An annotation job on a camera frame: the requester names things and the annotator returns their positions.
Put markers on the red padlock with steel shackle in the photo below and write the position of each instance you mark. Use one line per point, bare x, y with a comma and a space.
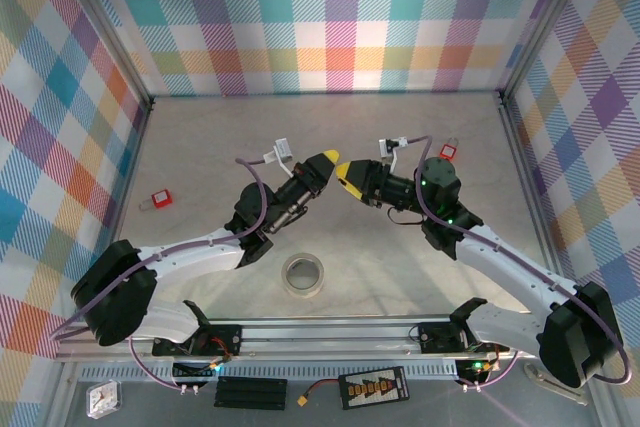
161, 199
448, 151

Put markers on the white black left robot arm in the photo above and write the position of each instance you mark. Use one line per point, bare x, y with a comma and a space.
190, 254

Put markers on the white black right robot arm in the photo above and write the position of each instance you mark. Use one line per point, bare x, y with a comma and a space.
500, 267

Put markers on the clear tape roll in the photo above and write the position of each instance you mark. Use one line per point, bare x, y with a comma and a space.
289, 287

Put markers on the aluminium table edge bar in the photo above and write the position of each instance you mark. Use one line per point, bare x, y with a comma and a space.
136, 147
525, 172

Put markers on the perforated metal strip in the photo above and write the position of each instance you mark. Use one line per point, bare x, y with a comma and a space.
280, 371

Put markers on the black controller board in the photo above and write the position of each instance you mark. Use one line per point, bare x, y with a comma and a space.
195, 373
477, 369

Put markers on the black ribbed box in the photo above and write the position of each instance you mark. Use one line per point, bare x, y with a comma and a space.
250, 392

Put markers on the black board with yellow connectors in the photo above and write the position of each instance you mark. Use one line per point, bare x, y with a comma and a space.
372, 387

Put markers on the small square white clock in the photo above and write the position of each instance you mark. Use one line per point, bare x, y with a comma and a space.
104, 399

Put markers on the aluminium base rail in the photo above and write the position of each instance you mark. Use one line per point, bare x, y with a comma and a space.
325, 334

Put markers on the aluminium frame post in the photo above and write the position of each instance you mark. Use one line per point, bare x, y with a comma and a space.
109, 22
544, 22

